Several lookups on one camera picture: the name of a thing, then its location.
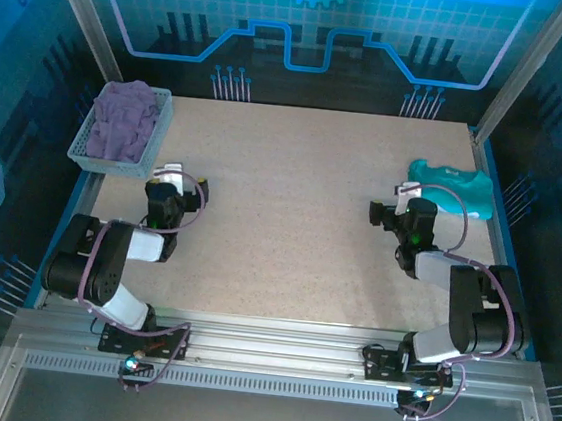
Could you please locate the purple t-shirt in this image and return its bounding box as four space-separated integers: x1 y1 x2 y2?
84 75 166 166

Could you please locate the folded teal t-shirt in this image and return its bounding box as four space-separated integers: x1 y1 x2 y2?
403 157 498 223

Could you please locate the pale blue perforated plastic basket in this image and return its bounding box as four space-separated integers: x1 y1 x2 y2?
65 77 177 182

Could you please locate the small LED circuit board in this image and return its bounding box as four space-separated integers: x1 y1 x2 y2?
397 386 437 408
121 355 155 377

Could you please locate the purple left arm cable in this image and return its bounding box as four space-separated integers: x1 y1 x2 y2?
69 160 211 398

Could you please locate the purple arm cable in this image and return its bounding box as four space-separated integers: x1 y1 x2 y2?
392 182 533 421
69 160 211 398

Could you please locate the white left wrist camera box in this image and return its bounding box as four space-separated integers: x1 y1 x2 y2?
150 159 187 195

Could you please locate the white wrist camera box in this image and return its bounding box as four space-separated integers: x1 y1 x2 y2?
393 179 424 217
150 159 187 195

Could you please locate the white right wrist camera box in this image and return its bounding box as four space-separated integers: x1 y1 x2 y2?
393 179 424 217

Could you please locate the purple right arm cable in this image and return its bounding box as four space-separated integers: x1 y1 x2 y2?
392 182 533 421

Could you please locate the blue-edged aluminium side rail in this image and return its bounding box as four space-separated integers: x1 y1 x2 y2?
31 165 106 315
445 125 560 362

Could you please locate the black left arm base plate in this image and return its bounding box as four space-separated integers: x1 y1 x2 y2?
97 318 192 363

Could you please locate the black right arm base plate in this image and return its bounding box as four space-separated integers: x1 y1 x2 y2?
360 343 457 390

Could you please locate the aluminium mounting rail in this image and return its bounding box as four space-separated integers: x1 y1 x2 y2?
10 291 545 397

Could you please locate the aluminium frame post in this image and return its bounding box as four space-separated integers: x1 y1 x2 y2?
472 0 562 151
29 0 132 86

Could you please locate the slotted grey cable duct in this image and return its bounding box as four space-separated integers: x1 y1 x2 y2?
22 349 402 410

